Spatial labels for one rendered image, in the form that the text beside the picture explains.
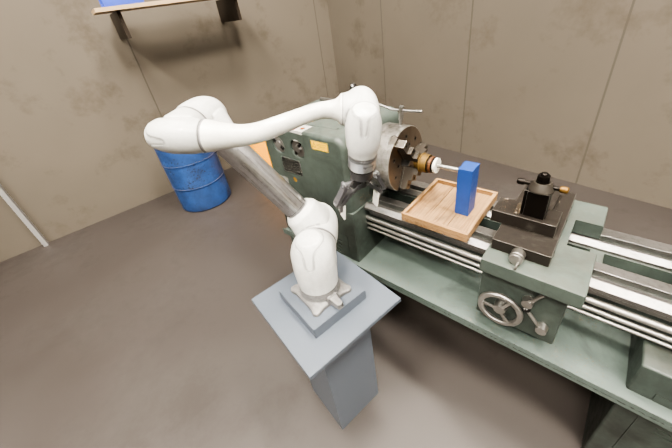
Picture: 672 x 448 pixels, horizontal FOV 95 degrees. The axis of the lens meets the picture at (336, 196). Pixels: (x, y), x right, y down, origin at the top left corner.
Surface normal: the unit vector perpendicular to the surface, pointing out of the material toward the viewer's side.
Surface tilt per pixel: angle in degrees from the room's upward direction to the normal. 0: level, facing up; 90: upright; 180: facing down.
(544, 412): 0
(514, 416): 0
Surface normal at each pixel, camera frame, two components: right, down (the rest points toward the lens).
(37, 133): 0.62, 0.34
